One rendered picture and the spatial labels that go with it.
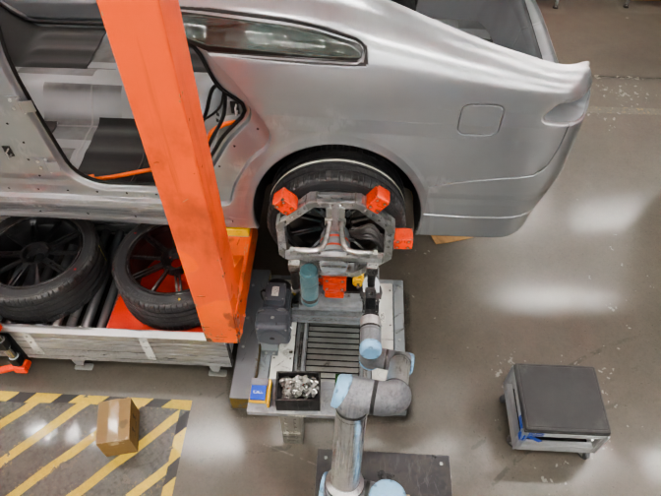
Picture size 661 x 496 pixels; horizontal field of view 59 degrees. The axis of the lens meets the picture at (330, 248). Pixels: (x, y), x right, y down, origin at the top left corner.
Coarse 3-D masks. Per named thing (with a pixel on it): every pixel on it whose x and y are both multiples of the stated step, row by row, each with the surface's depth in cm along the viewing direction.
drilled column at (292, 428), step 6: (282, 420) 277; (288, 420) 277; (294, 420) 277; (300, 420) 277; (282, 426) 283; (288, 426) 283; (294, 426) 282; (300, 426) 282; (282, 432) 289; (288, 432) 288; (294, 432) 288; (300, 432) 288; (288, 438) 295; (294, 438) 294; (300, 438) 294
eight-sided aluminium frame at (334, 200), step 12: (312, 192) 256; (324, 192) 256; (336, 192) 256; (300, 204) 260; (312, 204) 253; (324, 204) 253; (336, 204) 253; (348, 204) 253; (360, 204) 252; (288, 216) 260; (300, 216) 260; (372, 216) 258; (384, 216) 264; (276, 228) 267; (384, 228) 264; (384, 252) 277; (348, 264) 294; (360, 264) 292; (336, 276) 294; (348, 276) 293
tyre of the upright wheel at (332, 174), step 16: (288, 160) 273; (304, 160) 265; (336, 160) 259; (368, 160) 264; (384, 160) 271; (288, 176) 267; (304, 176) 258; (320, 176) 254; (336, 176) 254; (352, 176) 255; (368, 176) 259; (384, 176) 264; (272, 192) 276; (304, 192) 260; (352, 192) 259; (368, 192) 258; (272, 208) 270; (400, 208) 267; (272, 224) 279; (400, 224) 274; (288, 240) 288
